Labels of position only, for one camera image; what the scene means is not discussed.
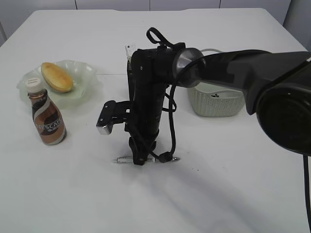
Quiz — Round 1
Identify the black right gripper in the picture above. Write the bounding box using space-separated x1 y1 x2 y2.
129 133 158 166

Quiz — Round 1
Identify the grey grip ballpoint pen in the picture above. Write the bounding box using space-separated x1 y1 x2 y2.
112 156 180 164

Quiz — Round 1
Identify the transparent plastic ruler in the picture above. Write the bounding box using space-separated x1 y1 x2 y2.
125 43 137 58

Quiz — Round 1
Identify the brown Nescafe coffee bottle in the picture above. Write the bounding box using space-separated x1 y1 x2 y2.
25 78 67 145

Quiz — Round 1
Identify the yellow bread loaf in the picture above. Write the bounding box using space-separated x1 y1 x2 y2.
41 62 73 93

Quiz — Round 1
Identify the pink white paper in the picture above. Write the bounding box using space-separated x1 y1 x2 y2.
211 93 220 98

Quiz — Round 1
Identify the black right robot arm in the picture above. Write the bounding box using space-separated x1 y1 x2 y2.
127 48 311 165

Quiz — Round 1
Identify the black mesh pen holder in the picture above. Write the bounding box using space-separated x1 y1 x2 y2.
127 57 135 101

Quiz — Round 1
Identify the light green plastic basket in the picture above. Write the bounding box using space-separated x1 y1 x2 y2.
187 48 246 118

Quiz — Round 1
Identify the translucent green wavy plate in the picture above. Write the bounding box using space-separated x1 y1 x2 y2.
17 60 99 109

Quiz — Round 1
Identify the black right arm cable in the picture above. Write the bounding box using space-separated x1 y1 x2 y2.
131 27 207 164

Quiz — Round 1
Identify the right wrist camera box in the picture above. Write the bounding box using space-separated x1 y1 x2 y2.
96 100 132 135

